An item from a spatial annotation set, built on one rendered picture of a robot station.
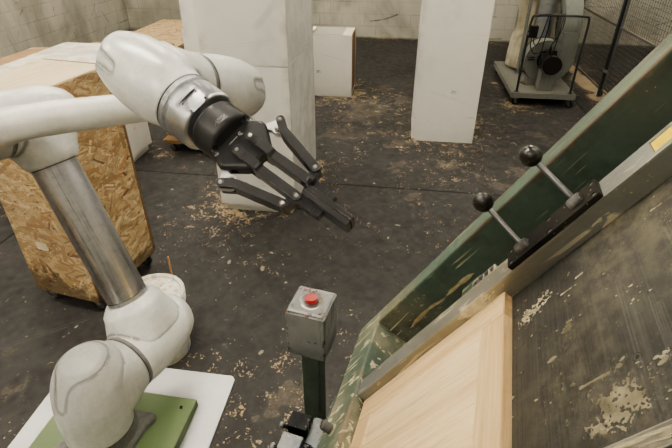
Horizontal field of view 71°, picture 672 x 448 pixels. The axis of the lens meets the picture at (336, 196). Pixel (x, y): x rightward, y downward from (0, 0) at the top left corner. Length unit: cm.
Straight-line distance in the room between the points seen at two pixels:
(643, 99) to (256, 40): 237
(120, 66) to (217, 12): 238
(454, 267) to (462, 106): 349
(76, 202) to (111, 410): 47
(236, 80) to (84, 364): 72
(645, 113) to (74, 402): 127
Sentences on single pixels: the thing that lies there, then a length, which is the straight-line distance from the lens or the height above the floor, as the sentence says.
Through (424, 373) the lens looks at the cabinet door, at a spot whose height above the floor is 111.
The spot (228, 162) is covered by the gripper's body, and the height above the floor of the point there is 162.
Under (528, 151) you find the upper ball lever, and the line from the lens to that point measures 85.
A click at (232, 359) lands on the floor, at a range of 253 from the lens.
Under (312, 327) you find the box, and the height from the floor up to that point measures 89.
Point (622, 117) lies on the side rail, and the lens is 103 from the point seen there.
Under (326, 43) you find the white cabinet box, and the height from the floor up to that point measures 62.
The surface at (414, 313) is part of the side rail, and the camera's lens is 133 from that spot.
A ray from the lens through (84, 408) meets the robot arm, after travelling 122.
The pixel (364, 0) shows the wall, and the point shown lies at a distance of 883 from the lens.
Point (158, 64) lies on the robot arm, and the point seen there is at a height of 172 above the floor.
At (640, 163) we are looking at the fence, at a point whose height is 158.
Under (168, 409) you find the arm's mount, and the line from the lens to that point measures 143.
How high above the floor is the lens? 189
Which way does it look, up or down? 31 degrees down
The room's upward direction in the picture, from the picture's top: straight up
